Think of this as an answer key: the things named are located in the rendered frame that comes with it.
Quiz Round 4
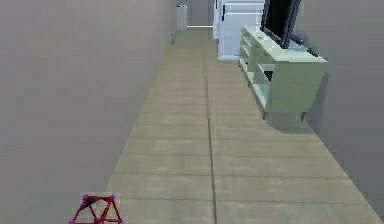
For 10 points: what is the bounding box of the white cupboard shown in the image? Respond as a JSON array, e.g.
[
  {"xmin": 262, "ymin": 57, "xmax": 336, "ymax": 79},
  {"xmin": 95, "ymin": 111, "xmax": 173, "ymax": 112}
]
[{"xmin": 212, "ymin": 0, "xmax": 266, "ymax": 62}]

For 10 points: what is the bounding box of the pale green television stand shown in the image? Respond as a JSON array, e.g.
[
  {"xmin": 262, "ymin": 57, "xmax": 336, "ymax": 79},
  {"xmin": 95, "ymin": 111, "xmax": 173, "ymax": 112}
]
[{"xmin": 238, "ymin": 25, "xmax": 329, "ymax": 122}]

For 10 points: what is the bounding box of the black television set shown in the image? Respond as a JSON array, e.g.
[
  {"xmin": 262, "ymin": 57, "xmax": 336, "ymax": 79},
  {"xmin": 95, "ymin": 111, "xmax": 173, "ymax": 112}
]
[{"xmin": 260, "ymin": 0, "xmax": 305, "ymax": 50}]

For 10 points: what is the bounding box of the red wire frame stand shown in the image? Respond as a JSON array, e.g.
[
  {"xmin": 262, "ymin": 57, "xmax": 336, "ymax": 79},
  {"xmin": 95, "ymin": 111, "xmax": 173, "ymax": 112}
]
[{"xmin": 68, "ymin": 194, "xmax": 124, "ymax": 224}]

